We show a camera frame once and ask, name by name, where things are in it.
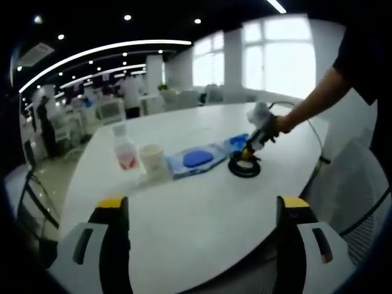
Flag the person's right hand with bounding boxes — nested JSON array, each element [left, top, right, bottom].
[[271, 115, 297, 137]]

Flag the grey mesh office chair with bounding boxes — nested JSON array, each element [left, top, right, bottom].
[[301, 140, 392, 266]]

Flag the curved ceiling light strip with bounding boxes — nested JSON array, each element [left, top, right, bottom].
[[18, 39, 192, 94]]

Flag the black metal frame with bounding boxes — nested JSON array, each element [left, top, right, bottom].
[[17, 170, 61, 267]]

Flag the pale blue wet wipes pack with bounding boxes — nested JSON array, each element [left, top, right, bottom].
[[165, 141, 231, 181]]

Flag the white office chair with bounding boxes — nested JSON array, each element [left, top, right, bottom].
[[51, 119, 77, 142], [96, 100, 125, 123]]

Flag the white paper cup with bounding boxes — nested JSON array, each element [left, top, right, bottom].
[[139, 144, 168, 181]]

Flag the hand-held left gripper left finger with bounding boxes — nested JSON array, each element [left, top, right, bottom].
[[50, 197, 133, 294]]

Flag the clear plastic water bottle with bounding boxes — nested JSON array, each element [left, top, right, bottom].
[[112, 124, 138, 172]]

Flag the blue tissue pack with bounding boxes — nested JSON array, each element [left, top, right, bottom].
[[225, 133, 251, 154]]

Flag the ceiling air conditioner vent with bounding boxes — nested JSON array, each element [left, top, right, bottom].
[[21, 42, 56, 62]]

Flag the white tabletop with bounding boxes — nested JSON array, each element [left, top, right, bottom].
[[48, 102, 330, 294]]

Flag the window with blinds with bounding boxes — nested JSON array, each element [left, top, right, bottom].
[[192, 32, 226, 88]]

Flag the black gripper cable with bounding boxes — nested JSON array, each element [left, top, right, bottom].
[[339, 186, 392, 236], [268, 100, 332, 165]]

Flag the round ceiling spotlights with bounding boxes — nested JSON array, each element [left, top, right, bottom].
[[17, 13, 203, 89]]

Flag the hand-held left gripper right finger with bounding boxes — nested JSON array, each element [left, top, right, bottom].
[[274, 195, 358, 294]]

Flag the large bright window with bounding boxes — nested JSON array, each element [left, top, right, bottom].
[[243, 17, 316, 99]]

